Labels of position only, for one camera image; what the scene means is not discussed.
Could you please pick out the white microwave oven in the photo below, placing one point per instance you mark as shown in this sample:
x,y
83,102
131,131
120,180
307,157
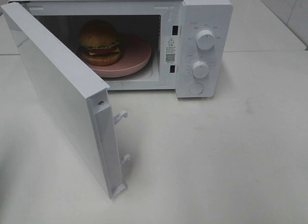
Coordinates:
x,y
170,26

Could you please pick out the toy hamburger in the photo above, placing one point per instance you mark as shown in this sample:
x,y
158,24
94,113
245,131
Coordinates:
x,y
99,43

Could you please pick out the white microwave door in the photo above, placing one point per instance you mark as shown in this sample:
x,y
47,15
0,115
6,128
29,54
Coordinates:
x,y
73,95

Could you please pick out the round white door button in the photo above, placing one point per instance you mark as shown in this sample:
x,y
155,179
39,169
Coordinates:
x,y
196,88

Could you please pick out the pink round plate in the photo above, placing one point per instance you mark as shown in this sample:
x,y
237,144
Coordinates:
x,y
130,56

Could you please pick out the upper white power knob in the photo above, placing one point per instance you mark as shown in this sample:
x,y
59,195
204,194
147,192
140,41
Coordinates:
x,y
205,39

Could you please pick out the lower white timer knob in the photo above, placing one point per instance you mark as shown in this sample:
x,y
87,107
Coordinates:
x,y
200,69

